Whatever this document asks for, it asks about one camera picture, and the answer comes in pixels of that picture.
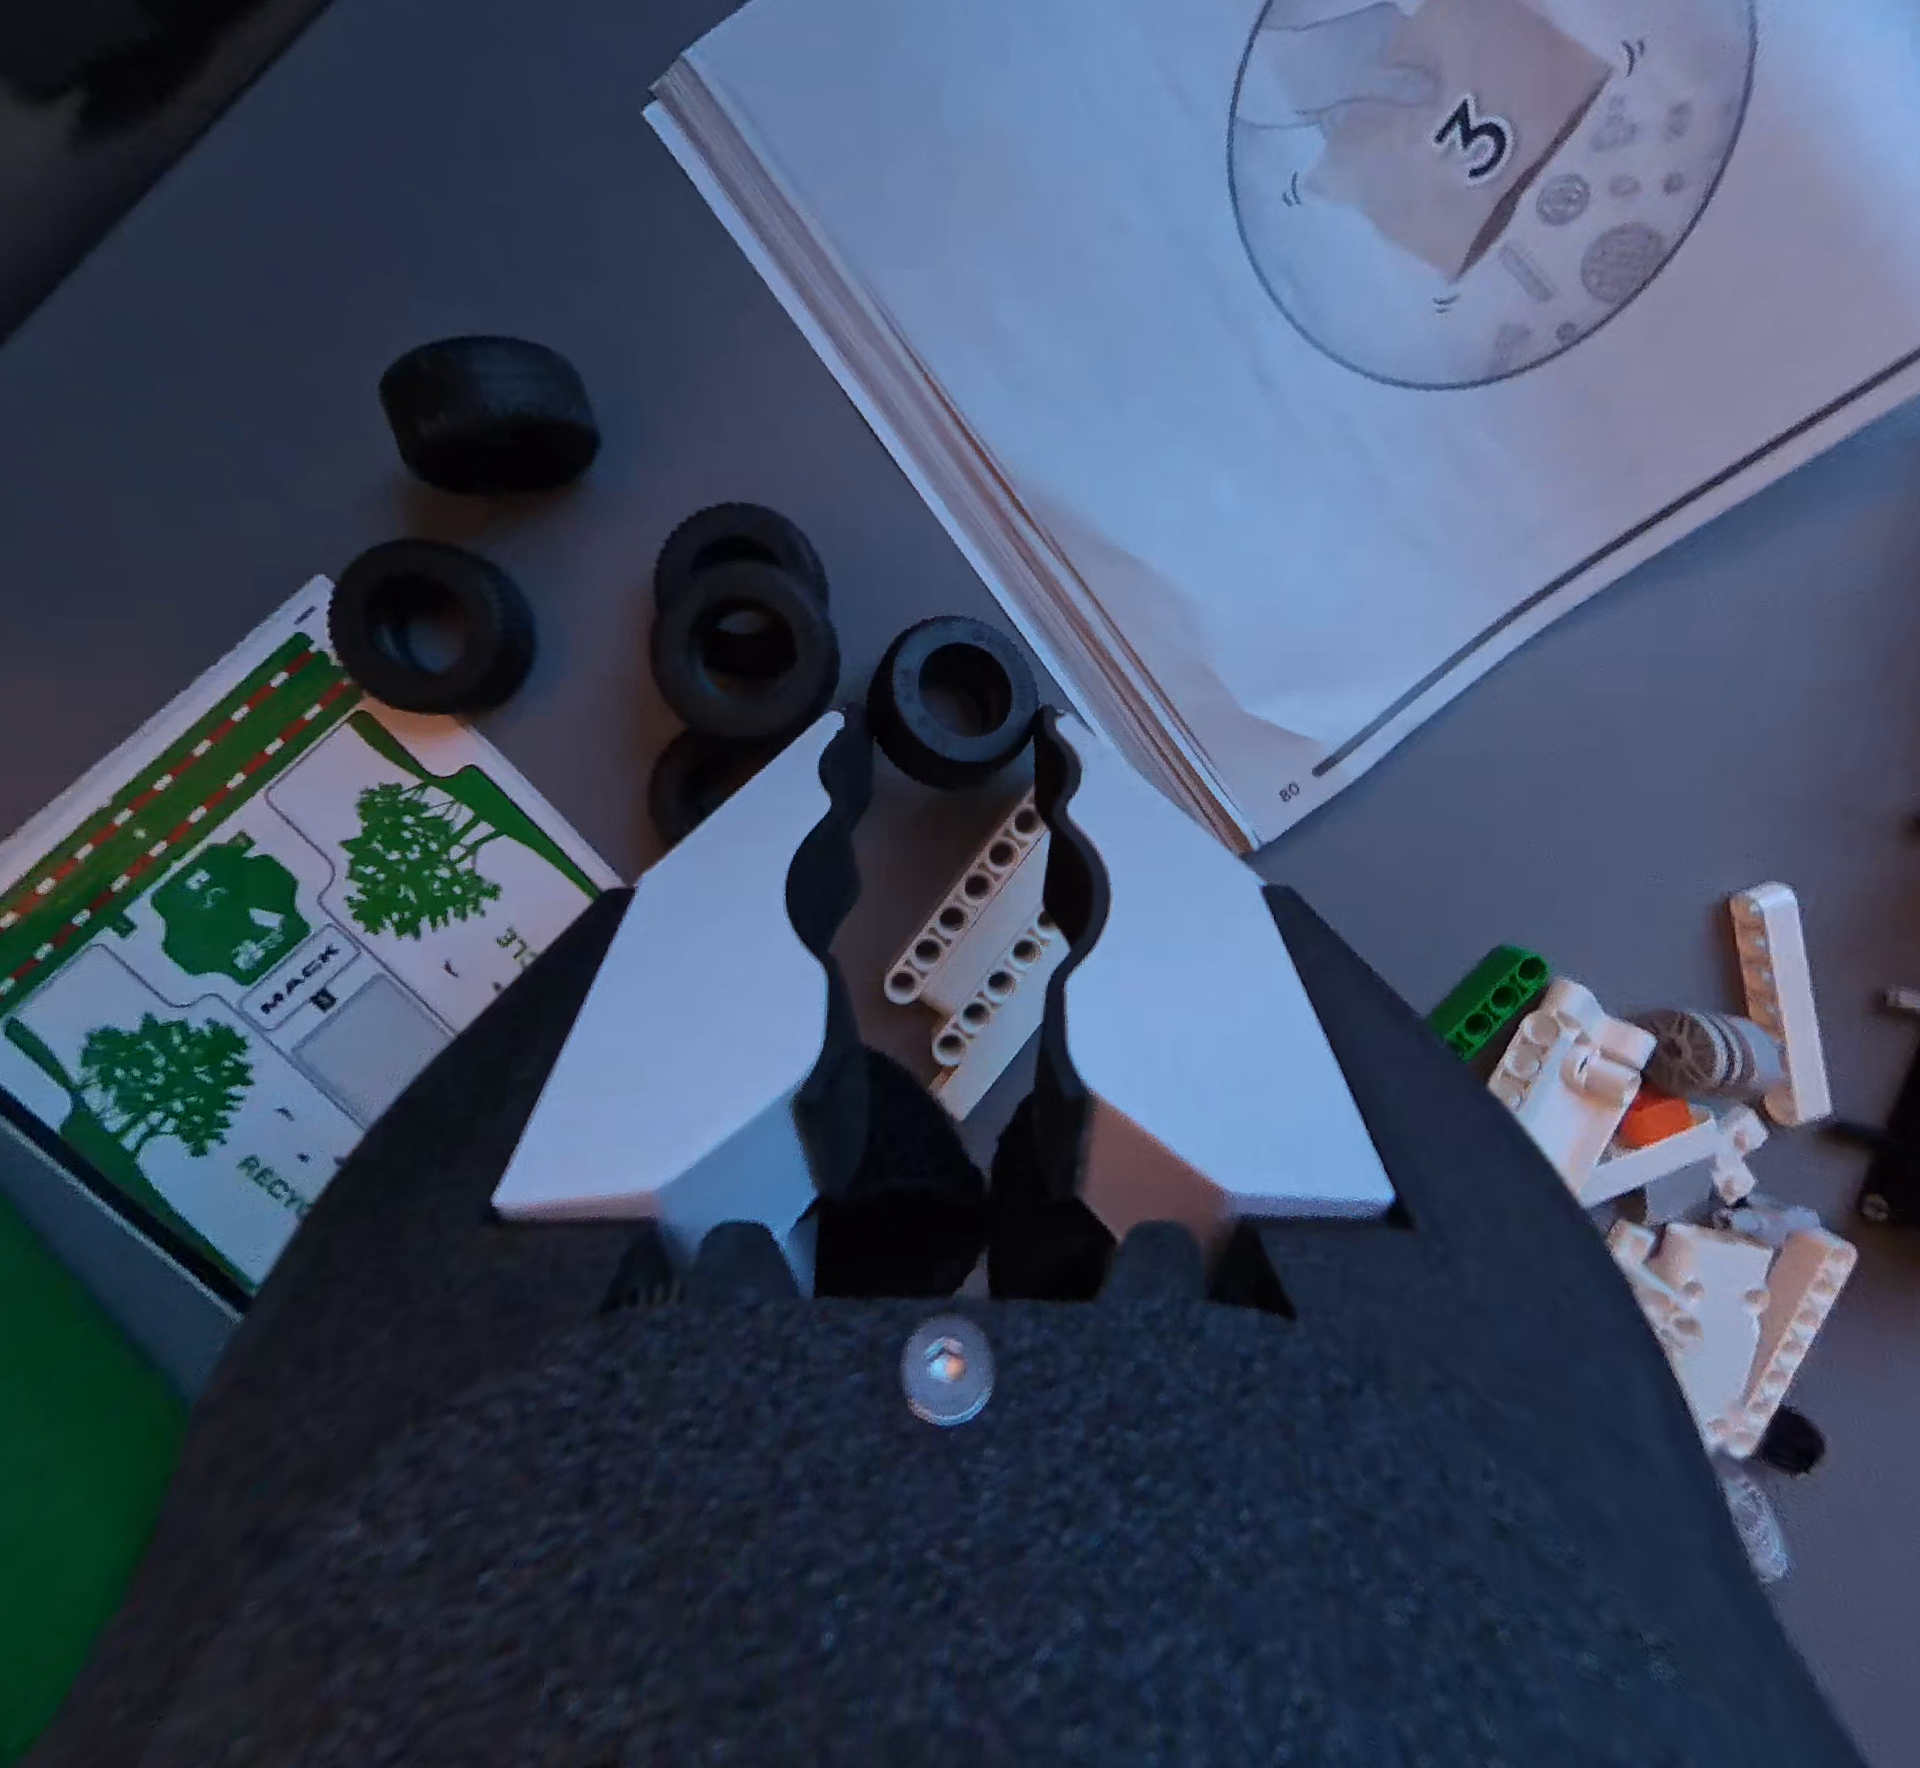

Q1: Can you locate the white lego beam with holes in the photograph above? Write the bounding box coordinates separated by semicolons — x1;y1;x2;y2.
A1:
931;925;1073;1116
881;801;1053;1004

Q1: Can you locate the dark lego set box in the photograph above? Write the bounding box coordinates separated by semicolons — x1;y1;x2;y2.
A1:
0;0;482;344

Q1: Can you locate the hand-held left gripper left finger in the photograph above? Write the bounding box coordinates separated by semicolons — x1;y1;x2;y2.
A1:
493;708;888;1241

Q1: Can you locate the green and white sticker sheet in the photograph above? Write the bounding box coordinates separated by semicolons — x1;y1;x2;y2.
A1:
0;579;623;1312

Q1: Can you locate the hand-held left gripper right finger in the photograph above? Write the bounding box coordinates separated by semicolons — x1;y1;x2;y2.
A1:
1026;711;1401;1241

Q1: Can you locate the pile of loose lego pieces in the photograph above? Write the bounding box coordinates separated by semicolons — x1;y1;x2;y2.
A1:
1426;885;1863;1477

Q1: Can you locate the group of black toy tires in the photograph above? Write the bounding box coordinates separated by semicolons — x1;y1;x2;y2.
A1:
329;334;1044;851

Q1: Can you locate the green plastic bin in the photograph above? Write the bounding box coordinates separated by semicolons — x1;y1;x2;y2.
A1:
0;1191;198;1768

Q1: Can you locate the white instruction booklet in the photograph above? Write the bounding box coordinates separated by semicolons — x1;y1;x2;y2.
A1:
646;0;1920;851

